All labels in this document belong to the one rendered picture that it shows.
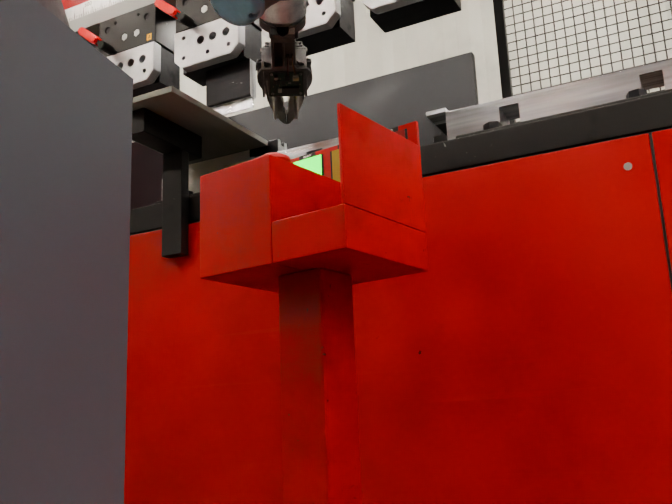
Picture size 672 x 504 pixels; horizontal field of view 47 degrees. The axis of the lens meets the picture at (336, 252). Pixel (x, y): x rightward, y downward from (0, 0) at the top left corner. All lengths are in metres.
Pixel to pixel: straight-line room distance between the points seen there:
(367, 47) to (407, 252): 5.53
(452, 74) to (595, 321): 1.01
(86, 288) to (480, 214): 0.61
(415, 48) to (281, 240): 5.48
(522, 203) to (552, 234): 0.06
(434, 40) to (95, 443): 5.81
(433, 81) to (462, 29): 4.37
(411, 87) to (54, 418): 1.49
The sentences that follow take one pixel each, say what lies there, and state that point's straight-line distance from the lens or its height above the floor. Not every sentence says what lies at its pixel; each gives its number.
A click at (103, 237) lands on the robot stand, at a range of 0.58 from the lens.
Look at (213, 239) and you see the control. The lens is 0.86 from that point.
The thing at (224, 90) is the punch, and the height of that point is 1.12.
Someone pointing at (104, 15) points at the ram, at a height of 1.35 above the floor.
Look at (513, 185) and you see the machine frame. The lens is 1.03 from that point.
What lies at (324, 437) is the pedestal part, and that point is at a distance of 0.80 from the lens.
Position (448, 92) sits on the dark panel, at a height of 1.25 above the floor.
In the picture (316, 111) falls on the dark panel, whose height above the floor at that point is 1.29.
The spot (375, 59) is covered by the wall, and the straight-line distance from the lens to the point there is 6.27.
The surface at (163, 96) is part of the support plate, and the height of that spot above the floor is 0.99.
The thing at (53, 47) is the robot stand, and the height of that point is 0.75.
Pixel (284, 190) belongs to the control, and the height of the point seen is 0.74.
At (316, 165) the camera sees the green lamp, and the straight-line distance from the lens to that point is 0.98.
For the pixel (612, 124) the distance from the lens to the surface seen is 1.03.
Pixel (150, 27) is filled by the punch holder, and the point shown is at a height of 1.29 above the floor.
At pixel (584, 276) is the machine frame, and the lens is 0.98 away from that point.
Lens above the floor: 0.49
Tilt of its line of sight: 13 degrees up
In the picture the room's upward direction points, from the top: 2 degrees counter-clockwise
